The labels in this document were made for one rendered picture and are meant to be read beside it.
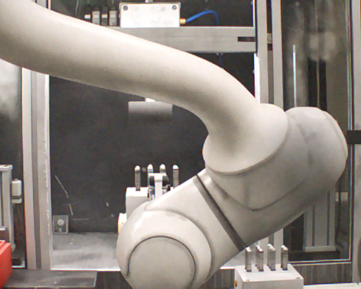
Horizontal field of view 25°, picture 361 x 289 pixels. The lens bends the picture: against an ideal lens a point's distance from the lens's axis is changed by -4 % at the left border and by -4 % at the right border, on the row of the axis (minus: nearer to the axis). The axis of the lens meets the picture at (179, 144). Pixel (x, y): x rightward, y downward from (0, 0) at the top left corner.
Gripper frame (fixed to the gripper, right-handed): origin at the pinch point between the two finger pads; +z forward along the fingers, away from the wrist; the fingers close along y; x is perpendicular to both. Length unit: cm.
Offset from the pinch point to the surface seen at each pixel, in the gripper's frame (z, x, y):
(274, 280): -1.6, -17.9, -11.3
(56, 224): 61, 22, -12
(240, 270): 7.1, -13.6, -11.4
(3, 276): 4.6, 25.3, -11.6
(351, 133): 18.8, -35.2, 10.1
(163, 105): 36.9, -2.0, 14.9
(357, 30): 19, -37, 29
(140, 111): 36.8, 2.5, 13.7
